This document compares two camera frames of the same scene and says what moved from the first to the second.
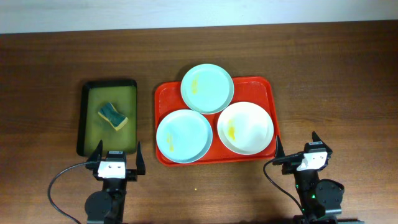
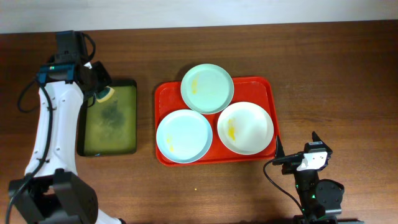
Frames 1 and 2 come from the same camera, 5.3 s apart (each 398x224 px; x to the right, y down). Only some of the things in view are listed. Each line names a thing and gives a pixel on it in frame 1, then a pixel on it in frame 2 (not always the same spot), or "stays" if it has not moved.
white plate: x=245 y=128 stays
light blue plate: x=184 y=136 stays
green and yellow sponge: x=109 y=112 → x=105 y=94
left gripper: x=133 y=174 → x=100 y=78
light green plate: x=207 y=89 stays
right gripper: x=325 y=154 stays
